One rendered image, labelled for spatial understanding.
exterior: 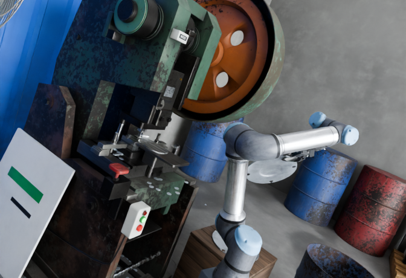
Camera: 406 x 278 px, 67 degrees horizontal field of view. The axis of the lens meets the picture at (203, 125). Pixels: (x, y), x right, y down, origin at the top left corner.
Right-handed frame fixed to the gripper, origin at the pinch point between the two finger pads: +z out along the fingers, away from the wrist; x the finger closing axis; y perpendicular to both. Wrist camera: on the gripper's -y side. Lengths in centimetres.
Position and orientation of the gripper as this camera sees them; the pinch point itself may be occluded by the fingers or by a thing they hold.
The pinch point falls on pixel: (284, 158)
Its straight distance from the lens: 167.4
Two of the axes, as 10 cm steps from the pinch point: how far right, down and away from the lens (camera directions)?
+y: -7.5, -1.8, -6.3
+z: -6.4, 4.1, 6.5
